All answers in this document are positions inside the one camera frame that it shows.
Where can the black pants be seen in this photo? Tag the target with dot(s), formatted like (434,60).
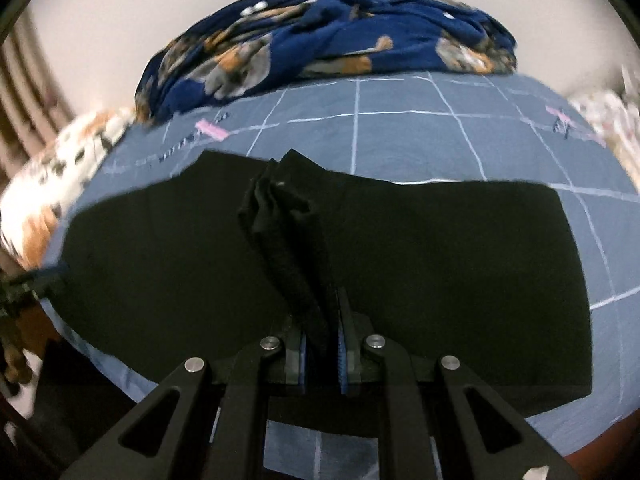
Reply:
(450,260)

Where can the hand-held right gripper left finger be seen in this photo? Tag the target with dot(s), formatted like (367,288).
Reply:
(299,360)

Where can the blue grid-pattern bedsheet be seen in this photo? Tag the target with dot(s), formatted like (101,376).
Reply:
(400,145)

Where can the white pink patterned cloth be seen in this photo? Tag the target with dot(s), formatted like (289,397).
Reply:
(610,115)

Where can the blue dog-print fleece blanket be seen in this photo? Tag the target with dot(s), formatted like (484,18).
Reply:
(325,40)

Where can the white orange floral pillow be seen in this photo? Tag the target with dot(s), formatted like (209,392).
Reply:
(45,185)

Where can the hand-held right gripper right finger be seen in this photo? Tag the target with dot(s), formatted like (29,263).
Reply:
(342,360)

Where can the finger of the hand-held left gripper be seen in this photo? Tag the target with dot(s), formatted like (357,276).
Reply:
(27,295)

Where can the brown striped curtain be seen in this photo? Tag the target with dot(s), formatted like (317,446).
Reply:
(25,95)

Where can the person's left hand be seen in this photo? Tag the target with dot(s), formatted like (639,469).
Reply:
(12,355)

